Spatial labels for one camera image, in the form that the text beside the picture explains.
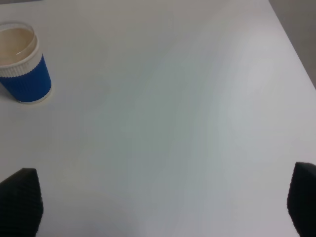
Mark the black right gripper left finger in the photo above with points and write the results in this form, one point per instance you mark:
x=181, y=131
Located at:
x=21, y=205

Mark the blue sleeved paper cup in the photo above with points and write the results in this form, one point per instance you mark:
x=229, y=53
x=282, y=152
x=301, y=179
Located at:
x=23, y=71

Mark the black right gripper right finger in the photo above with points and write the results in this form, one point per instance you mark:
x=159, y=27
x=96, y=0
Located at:
x=301, y=200

